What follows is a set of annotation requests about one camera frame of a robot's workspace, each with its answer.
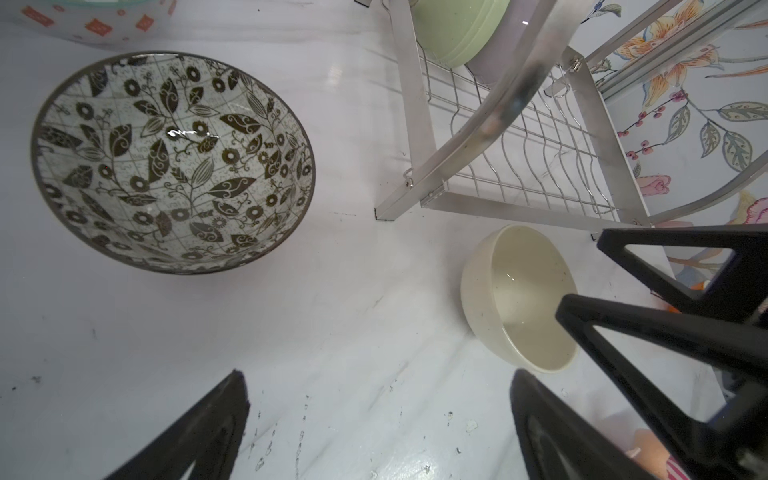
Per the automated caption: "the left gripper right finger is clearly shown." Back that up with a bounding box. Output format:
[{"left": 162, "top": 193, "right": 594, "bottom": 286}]
[{"left": 510, "top": 369, "right": 651, "bottom": 479}]

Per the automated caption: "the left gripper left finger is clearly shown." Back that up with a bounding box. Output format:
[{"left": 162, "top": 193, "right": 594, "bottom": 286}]
[{"left": 109, "top": 370, "right": 250, "bottom": 479}]

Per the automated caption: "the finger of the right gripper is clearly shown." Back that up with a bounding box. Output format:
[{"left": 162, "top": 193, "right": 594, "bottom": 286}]
[
  {"left": 597, "top": 224, "right": 767, "bottom": 323},
  {"left": 555, "top": 294, "right": 767, "bottom": 479}
]

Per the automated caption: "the cream bowl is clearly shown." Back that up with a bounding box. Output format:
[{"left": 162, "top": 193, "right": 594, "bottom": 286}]
[{"left": 460, "top": 225, "right": 579, "bottom": 373}]

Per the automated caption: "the steel two-tier dish rack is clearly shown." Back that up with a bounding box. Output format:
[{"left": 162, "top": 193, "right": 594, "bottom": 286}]
[{"left": 375, "top": 1, "right": 767, "bottom": 232}]

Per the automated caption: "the light green bowl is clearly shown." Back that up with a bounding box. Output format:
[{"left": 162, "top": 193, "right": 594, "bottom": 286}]
[{"left": 409, "top": 0, "right": 510, "bottom": 68}]

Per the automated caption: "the lilac purple bowl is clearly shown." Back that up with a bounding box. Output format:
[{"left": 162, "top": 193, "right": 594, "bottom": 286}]
[{"left": 466, "top": 0, "right": 538, "bottom": 88}]

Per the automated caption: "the dark patterned bowl centre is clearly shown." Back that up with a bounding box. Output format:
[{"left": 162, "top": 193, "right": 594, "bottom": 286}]
[{"left": 31, "top": 51, "right": 316, "bottom": 275}]

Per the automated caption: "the pale green patterned bowl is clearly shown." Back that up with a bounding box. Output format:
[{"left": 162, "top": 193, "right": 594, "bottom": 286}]
[{"left": 1, "top": 0, "right": 180, "bottom": 45}]

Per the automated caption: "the right aluminium corner post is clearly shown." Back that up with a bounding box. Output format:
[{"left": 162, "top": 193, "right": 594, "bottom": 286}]
[{"left": 585, "top": 1, "right": 767, "bottom": 99}]

